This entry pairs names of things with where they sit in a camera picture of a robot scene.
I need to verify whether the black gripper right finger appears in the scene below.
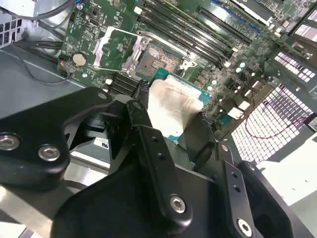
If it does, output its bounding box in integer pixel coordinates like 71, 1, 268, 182
177, 111, 258, 238

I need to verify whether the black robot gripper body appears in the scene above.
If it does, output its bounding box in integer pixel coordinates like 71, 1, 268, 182
53, 158, 313, 238

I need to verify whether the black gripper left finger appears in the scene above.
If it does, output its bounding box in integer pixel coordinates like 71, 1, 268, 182
0, 79, 194, 230

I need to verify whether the CPU with silver top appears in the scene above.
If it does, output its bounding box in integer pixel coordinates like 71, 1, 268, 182
146, 66, 212, 144

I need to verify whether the metal socket cover frame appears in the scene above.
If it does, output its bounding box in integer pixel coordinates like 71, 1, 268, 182
93, 26, 147, 75

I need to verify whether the metal CPU locking lever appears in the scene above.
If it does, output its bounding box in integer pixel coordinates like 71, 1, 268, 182
136, 30, 191, 50

